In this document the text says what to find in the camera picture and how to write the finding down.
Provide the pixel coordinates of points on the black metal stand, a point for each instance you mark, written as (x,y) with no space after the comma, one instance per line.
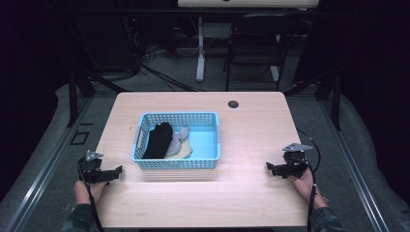
(325,93)
(84,93)

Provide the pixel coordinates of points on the person's left hand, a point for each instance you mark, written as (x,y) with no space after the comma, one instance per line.
(86,190)

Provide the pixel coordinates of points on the light blue plastic basket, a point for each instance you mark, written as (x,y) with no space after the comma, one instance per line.
(176,140)

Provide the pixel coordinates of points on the black sock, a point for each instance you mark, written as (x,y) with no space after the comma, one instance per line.
(159,140)

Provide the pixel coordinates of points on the beige sock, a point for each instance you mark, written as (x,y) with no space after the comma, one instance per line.
(182,150)

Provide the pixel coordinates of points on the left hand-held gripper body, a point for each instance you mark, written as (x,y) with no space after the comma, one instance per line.
(91,169)

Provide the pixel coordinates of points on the white desk with metal legs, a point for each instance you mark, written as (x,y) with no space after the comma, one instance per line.
(225,19)

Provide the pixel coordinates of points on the black folding chair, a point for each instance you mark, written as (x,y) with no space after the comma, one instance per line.
(254,48)

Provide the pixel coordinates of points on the person's right hand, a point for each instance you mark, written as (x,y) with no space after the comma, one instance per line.
(306,188)

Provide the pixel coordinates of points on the grey sock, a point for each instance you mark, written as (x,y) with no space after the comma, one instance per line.
(178,141)

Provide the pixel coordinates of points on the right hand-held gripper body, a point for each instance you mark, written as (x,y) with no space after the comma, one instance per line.
(295,159)

